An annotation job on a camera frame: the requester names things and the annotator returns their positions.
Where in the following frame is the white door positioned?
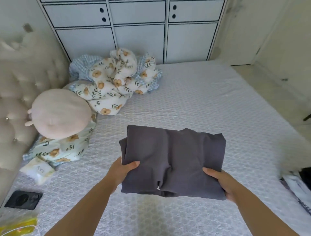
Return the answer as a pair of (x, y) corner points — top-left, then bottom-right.
(212, 0), (311, 98)

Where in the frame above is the yellow packet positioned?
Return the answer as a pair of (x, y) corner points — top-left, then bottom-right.
(0, 217), (40, 236)

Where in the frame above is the white wardrobe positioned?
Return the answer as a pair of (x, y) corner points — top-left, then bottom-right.
(36, 0), (230, 65)

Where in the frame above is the white packet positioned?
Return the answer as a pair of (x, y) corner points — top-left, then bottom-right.
(19, 156), (57, 186)

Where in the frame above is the person's left hand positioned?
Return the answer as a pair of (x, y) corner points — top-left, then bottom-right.
(103, 156), (141, 194)

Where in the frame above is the person's right hand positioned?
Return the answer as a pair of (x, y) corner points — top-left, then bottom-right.
(202, 166), (242, 203)

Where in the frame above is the floral pillow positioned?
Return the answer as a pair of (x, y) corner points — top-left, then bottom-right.
(22, 113), (98, 168)

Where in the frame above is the grey printed t-shirt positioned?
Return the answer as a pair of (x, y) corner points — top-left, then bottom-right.
(119, 124), (227, 201)

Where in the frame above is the person's right forearm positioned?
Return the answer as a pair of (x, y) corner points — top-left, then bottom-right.
(228, 187), (299, 236)

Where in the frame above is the black phone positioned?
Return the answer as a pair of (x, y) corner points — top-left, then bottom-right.
(4, 190), (44, 211)

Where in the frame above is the pink plush pillow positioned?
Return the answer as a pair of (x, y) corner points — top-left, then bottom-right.
(24, 88), (93, 141)

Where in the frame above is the person's left forearm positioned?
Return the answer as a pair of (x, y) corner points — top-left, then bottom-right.
(44, 181), (118, 236)

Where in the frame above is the floral bunched quilt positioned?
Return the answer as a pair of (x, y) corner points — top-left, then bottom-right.
(68, 53), (164, 94)

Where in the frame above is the beige tufted headboard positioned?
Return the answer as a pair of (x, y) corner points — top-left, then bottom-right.
(0, 29), (72, 207)

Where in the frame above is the bed with grey patterned sheet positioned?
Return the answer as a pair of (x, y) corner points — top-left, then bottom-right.
(0, 59), (311, 236)

